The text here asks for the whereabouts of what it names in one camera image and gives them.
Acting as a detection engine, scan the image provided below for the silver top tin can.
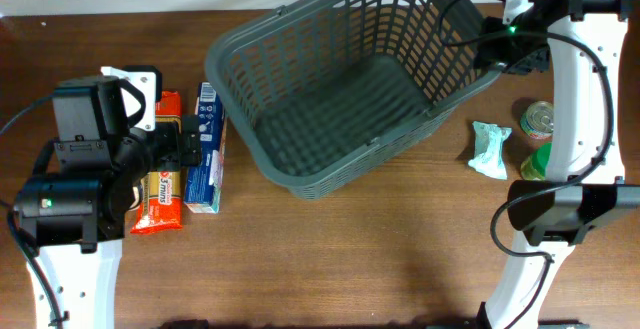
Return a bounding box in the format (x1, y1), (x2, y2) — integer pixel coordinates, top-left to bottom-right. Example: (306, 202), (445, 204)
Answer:
(520, 101), (554, 140)

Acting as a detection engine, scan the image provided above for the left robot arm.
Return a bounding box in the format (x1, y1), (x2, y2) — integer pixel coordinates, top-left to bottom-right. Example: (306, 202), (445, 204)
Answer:
(8, 75), (202, 328)

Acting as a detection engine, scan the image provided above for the white green wrapped packet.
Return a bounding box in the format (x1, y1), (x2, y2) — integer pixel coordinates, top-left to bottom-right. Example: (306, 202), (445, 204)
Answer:
(468, 121), (512, 180)

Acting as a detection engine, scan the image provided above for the blue cardboard food box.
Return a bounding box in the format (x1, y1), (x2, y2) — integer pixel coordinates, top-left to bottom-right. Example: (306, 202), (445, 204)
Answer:
(184, 82), (227, 214)

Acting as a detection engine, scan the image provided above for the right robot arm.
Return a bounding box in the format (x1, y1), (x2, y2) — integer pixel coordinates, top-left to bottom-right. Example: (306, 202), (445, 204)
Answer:
(477, 0), (639, 328)

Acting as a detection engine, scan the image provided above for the grey plastic shopping basket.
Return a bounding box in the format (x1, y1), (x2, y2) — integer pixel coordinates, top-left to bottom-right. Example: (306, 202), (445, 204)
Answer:
(205, 0), (498, 200)

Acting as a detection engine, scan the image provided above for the green lid glass jar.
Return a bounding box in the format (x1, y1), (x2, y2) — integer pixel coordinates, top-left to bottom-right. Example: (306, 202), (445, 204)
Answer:
(520, 143), (552, 181)

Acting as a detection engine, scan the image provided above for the orange spaghetti packet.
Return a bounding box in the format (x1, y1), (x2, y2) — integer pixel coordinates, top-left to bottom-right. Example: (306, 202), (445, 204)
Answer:
(130, 91), (182, 235)

